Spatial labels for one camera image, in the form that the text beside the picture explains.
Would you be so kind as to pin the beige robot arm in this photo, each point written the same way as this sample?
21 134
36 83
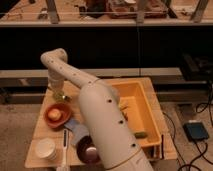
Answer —
98 102

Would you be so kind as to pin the dark grape bunch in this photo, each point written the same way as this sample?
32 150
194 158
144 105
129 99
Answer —
125 116

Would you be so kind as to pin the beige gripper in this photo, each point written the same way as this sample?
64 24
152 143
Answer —
55 84

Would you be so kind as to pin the wooden table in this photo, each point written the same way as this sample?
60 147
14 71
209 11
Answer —
164 151

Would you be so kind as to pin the white handled knife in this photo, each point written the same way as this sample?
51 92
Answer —
64 166

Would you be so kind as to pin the blue grey cloth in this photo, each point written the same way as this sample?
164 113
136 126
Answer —
78 130

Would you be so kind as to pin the purple pot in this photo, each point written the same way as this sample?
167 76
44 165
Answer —
86 151

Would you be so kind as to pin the yellow plastic bin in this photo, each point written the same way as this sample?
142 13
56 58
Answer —
140 115

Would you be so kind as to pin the round bread roll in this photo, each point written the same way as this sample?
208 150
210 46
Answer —
54 114

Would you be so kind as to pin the black device on floor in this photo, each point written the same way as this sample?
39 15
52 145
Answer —
195 131

